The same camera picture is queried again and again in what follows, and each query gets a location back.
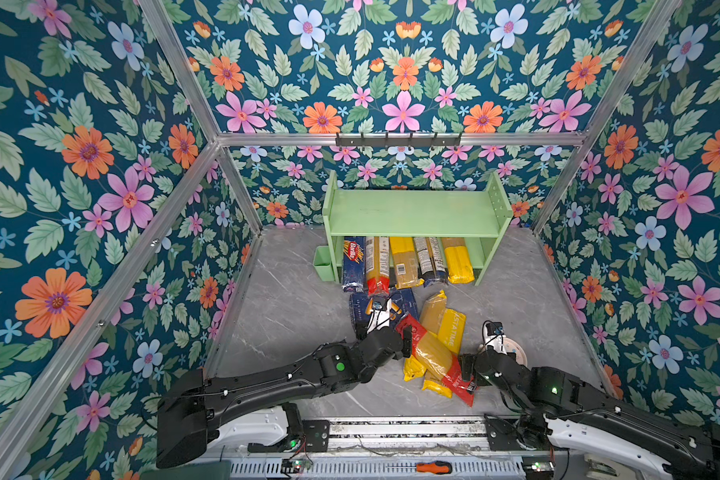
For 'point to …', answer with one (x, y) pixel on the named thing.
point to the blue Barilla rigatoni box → (358, 302)
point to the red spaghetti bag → (434, 357)
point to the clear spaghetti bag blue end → (431, 259)
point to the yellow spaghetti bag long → (405, 263)
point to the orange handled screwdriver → (438, 467)
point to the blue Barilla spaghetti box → (354, 260)
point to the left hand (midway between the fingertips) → (403, 324)
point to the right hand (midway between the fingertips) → (469, 359)
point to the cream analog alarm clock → (512, 346)
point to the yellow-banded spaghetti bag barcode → (459, 266)
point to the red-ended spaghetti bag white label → (378, 264)
